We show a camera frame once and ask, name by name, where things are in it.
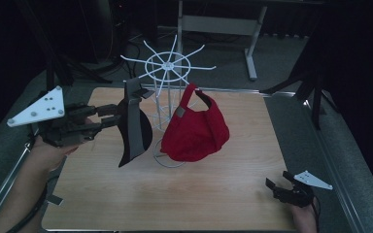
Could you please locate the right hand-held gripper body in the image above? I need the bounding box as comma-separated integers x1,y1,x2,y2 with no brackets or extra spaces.
271,170,333,208

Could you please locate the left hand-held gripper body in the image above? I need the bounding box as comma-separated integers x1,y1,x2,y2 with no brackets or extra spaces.
7,85,103,149

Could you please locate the grey sun visor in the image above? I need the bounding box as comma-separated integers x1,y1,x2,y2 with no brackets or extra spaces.
118,77,155,168

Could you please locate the white wire hat rack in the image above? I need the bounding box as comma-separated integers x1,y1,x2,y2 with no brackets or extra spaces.
119,34,217,169

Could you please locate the red baseball cap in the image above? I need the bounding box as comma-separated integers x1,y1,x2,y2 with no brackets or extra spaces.
159,82,231,163

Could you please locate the person's right hand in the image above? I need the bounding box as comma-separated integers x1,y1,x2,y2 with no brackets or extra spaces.
289,202,319,233

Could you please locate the person's left hand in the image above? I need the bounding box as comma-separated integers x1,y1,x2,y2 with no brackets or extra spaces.
28,135,81,173

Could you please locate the black tripod stand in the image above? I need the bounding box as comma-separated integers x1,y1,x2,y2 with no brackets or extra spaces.
260,42,338,130
16,0,113,98

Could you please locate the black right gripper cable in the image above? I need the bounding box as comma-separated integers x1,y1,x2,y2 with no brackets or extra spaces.
312,195,322,233

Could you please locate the silver floor rail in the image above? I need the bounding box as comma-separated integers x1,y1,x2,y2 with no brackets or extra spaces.
302,99,367,233
0,142,33,233

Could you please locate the white metal desk frame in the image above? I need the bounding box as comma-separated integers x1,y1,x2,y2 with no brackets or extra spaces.
176,0,268,82

